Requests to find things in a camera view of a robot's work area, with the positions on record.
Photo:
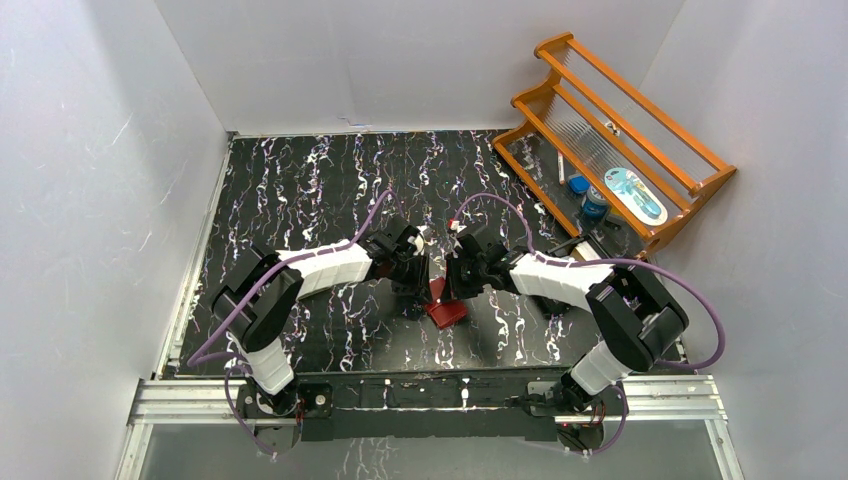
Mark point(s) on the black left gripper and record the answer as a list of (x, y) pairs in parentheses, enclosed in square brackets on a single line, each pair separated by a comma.
[(411, 280)]

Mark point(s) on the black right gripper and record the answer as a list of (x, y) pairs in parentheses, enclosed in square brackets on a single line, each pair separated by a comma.
[(453, 289)]

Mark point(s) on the red card holder wallet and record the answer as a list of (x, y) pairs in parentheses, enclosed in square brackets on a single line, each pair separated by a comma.
[(444, 313)]

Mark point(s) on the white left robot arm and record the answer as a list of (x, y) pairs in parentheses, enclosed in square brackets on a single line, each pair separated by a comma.
[(262, 290)]

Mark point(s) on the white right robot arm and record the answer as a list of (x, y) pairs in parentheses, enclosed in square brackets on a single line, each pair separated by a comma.
[(637, 317)]

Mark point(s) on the black plastic card box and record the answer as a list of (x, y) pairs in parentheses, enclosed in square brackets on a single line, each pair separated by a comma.
[(577, 249)]

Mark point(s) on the white pen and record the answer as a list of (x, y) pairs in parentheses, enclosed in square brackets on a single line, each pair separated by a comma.
[(561, 168)]

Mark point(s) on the small blue block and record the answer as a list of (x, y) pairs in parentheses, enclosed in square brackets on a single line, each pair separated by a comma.
[(578, 184)]

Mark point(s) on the orange wooden shelf rack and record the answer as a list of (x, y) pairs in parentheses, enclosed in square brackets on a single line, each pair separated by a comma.
[(599, 121)]

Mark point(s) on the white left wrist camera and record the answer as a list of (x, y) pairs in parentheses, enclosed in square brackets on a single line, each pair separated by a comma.
[(418, 241)]

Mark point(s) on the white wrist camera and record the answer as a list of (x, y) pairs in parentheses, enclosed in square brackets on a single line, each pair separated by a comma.
[(418, 241), (455, 229)]

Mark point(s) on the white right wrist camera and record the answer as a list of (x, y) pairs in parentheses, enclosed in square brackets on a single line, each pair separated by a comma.
[(455, 229)]

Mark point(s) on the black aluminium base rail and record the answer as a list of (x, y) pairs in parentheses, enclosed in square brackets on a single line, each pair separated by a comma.
[(498, 402)]

